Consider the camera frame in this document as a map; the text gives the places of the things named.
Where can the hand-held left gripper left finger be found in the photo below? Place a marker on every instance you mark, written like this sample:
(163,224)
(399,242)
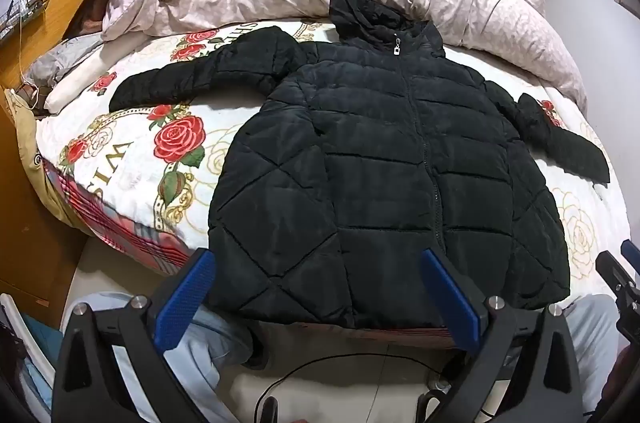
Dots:
(185,298)

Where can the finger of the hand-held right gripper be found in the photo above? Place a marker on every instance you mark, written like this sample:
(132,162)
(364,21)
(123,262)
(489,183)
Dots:
(612,265)

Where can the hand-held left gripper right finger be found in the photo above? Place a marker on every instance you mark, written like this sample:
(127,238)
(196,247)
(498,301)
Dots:
(452,298)

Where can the black puffer jacket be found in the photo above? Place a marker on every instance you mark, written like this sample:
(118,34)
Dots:
(375,153)

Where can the person's light blue pants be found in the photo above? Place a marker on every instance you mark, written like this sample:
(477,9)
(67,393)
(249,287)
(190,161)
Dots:
(210,353)

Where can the rose print blanket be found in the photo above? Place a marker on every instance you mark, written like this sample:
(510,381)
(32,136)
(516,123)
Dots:
(130,163)

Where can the teal plastic bin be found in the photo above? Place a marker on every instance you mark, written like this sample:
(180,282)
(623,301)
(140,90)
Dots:
(30,363)

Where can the yellow bed sheet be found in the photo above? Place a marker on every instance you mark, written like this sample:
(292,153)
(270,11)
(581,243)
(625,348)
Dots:
(27,138)

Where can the grey pillow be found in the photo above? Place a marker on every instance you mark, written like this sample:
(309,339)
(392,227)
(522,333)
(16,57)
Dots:
(65,58)

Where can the pink patterned pillow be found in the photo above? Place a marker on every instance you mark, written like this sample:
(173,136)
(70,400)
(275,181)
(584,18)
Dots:
(132,3)

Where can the wooden bed frame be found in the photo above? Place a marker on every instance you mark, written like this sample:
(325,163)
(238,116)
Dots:
(30,243)

